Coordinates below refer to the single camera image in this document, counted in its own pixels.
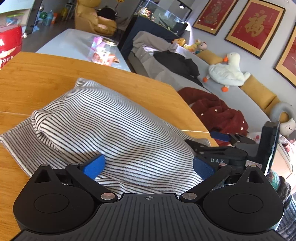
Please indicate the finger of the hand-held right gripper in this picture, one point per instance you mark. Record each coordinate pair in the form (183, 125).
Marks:
(219, 135)
(200, 146)

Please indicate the person's right forearm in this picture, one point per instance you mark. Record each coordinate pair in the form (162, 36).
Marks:
(286, 201)

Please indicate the black jacket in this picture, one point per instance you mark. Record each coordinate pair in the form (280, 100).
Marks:
(178, 64)

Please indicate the white bear plush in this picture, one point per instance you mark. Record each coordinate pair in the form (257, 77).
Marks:
(288, 127)

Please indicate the white shelf unit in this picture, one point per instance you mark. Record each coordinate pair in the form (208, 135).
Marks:
(13, 9)

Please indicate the white goose plush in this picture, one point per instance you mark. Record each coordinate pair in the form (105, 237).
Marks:
(226, 74)

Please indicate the beige blanket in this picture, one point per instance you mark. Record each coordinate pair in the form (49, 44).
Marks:
(150, 41)

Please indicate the yellow armchair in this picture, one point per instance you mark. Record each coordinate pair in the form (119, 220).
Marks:
(87, 16)

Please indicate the yellow long cushion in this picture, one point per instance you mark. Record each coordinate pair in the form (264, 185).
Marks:
(209, 56)

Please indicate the red framed figure picture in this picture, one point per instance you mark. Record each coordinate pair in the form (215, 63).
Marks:
(215, 16)

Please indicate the blue water jug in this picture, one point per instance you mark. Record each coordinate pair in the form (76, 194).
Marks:
(49, 17)

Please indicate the yellow plush toy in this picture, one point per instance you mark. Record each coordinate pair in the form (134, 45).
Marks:
(178, 41)

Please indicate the pink snack container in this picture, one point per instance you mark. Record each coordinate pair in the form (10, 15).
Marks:
(103, 53)

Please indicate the grey sofa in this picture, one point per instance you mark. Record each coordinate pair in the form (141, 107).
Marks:
(231, 97)

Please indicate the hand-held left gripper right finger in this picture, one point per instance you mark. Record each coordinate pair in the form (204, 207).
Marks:
(203, 168)

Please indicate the dark cloth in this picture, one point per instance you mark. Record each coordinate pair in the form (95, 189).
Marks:
(107, 12)

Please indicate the red framed gold character picture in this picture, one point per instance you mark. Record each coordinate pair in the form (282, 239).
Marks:
(256, 25)

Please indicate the dark fish tank cabinet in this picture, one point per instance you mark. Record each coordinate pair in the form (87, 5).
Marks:
(138, 32)

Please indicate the grey neck pillow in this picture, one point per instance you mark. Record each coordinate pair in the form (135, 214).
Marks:
(276, 110)

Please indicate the pale low table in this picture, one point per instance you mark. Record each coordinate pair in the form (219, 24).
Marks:
(69, 44)

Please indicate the pink doll plush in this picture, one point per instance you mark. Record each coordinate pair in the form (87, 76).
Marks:
(201, 46)

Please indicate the yellow duck plush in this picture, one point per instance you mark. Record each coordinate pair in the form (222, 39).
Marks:
(192, 46)

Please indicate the dark red fuzzy garment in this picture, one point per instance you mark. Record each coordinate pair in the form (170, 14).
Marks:
(215, 111)

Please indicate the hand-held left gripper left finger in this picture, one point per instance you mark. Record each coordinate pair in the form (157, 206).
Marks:
(94, 165)

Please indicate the green ball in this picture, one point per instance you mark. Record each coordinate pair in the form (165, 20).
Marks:
(43, 15)

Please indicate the striped knit garment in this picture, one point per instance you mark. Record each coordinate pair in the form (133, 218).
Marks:
(104, 122)

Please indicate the yellow square cushion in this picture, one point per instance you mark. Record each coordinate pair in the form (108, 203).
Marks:
(259, 92)

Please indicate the glass fish tank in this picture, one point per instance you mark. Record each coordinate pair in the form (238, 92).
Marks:
(161, 14)

